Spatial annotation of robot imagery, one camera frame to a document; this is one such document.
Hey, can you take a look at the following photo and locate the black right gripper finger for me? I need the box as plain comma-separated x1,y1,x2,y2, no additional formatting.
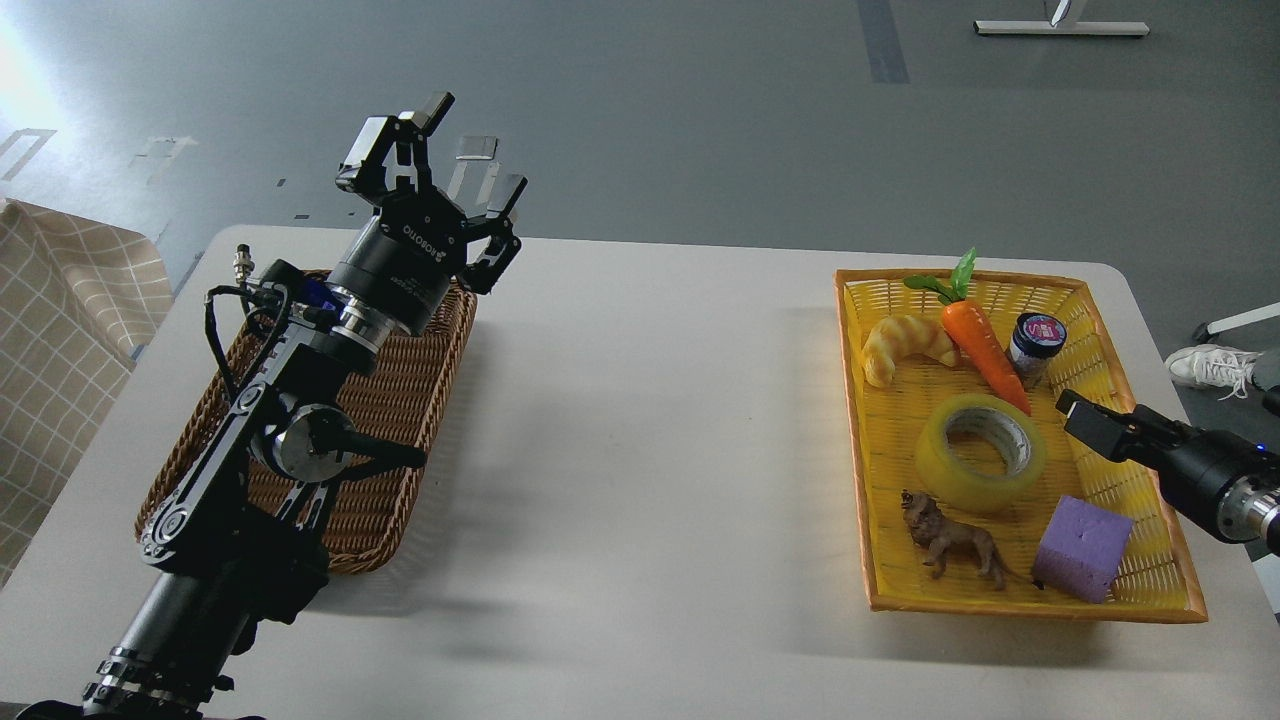
1056,389,1146,466

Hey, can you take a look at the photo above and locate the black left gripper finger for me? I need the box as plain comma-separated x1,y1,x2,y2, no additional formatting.
458,174,529,293
335,91,456,208

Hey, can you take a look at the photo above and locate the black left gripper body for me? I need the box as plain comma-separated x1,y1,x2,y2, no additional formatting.
326,186,465,334

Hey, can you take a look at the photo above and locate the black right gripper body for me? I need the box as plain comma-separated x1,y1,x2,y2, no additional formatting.
1132,405,1263,544

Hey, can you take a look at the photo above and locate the yellow tape roll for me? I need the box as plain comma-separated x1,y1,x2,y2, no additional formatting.
914,395,1048,515

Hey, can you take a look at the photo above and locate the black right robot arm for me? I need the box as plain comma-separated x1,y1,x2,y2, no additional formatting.
1055,389,1279,553

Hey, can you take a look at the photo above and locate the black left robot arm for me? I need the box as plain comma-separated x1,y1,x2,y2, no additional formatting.
19,92,527,719

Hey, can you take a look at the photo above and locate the white sneaker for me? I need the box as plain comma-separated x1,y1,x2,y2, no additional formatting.
1164,345,1262,400

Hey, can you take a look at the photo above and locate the purple foam cube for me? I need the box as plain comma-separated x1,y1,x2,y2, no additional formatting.
1030,495,1135,603

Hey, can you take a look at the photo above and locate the small jar with pink lid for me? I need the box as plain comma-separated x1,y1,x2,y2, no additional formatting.
1006,313,1068,389

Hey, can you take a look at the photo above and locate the yellow plastic basket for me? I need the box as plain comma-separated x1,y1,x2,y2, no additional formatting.
835,269,1207,623

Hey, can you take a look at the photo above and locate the toy carrot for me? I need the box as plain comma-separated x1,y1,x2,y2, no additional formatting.
902,247,1032,415

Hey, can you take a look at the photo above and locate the brown toy lion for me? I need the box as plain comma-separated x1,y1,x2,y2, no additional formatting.
899,489,1012,591

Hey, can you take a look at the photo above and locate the toy croissant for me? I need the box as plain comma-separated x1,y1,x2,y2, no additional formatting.
861,315,961,388

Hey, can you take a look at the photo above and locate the beige checkered cloth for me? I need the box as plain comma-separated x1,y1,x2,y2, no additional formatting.
1,199,173,579

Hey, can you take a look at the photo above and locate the white stand base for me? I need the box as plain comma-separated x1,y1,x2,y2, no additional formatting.
973,1,1151,38

